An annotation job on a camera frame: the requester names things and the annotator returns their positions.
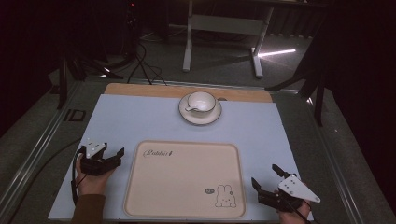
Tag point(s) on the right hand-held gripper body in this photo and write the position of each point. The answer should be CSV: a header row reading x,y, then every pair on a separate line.
x,y
286,196

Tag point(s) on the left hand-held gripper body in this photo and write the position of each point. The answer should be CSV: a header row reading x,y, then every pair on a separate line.
x,y
96,165

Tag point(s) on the beige tray with rabbit print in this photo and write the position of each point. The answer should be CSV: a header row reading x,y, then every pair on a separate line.
x,y
183,183

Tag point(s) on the white saucer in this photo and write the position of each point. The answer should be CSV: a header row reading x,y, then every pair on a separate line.
x,y
199,120

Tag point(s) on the white cup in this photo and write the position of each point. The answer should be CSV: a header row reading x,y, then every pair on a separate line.
x,y
202,102

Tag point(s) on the person's left hand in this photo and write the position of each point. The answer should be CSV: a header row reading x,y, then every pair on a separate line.
x,y
93,183

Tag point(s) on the person's right hand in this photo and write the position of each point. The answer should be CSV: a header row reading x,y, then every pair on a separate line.
x,y
292,217

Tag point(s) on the light blue table mat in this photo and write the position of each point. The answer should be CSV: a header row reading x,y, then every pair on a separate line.
x,y
130,121

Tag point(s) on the small white spoon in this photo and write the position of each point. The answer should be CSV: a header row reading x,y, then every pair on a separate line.
x,y
190,109

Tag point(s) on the black floor stand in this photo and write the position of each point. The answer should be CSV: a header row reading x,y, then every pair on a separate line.
x,y
314,77

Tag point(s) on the dark device with red light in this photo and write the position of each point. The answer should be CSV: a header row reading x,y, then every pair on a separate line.
x,y
132,25

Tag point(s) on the white metal stand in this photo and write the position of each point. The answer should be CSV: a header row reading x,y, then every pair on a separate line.
x,y
227,25

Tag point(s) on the black rectangular floor bracket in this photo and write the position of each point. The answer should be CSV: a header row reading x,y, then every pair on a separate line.
x,y
74,115

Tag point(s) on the aluminium floor rail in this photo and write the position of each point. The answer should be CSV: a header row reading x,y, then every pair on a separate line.
x,y
336,161
37,149

